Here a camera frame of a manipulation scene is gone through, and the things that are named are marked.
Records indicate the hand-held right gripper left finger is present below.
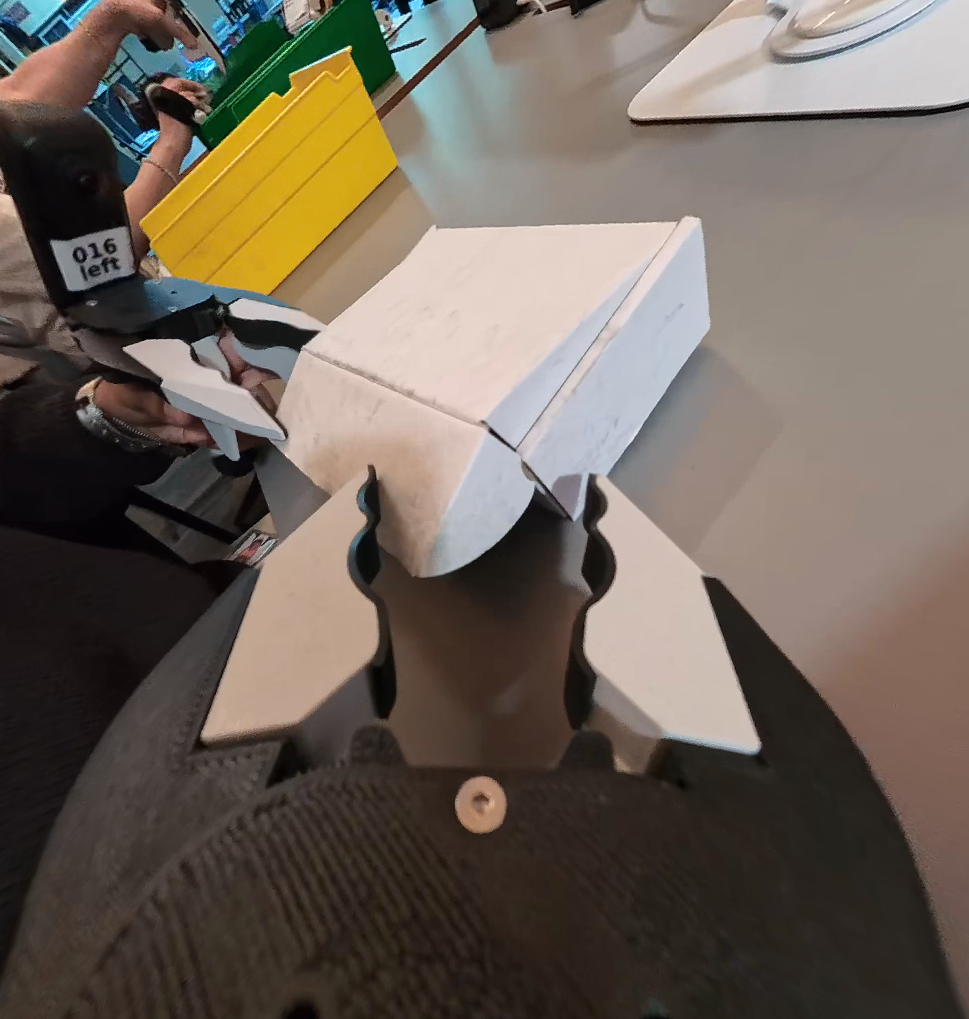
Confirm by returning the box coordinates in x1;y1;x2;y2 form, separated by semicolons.
200;465;398;747

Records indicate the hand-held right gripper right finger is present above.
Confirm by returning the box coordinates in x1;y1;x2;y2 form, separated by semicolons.
564;473;764;756

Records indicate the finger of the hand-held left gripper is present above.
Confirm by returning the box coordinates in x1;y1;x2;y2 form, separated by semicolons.
120;336;289;463
220;296;328;383

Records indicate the white cardboard mailer box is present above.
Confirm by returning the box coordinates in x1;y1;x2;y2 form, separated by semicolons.
277;217;710;579

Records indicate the another person's forearm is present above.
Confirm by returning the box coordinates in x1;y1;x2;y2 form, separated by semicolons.
0;0;204;108
122;103;210;240

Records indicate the person's left forearm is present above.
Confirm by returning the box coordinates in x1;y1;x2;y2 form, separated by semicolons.
0;381;170;530

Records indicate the grey desk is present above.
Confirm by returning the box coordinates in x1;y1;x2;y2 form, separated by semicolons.
261;0;969;1019

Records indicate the person's left hand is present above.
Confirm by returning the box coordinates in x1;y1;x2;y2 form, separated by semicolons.
92;330;280;451

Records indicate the black handheld device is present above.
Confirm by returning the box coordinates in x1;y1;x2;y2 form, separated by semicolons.
144;74;212;126

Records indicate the yellow plastic bin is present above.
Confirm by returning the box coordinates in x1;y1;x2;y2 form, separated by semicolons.
139;46;398;296

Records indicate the person's black sweater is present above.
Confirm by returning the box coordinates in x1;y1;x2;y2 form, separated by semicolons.
0;517;258;1004

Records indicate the green plastic bin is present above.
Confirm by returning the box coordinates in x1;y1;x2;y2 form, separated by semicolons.
199;0;397;149

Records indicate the white document stand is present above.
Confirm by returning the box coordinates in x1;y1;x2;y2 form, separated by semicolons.
628;0;969;124

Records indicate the silver bracelet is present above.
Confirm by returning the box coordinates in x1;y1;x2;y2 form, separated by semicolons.
74;378;194;456

